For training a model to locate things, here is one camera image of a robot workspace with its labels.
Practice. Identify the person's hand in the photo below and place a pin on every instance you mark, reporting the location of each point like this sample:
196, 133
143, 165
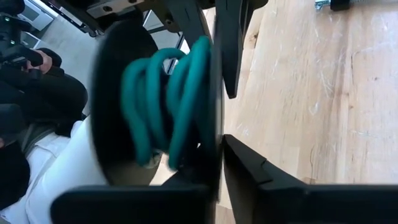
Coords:
43, 62

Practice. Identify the person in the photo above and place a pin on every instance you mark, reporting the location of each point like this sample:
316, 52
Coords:
56, 93

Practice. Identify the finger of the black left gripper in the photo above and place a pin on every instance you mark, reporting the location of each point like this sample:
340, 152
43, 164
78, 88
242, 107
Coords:
189, 18
233, 37

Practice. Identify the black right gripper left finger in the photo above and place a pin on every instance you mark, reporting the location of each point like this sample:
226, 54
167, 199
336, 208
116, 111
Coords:
124, 205

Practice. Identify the white cabinet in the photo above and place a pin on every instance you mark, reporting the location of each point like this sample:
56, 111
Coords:
34, 15

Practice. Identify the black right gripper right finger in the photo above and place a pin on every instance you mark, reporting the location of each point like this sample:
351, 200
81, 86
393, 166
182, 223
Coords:
311, 205

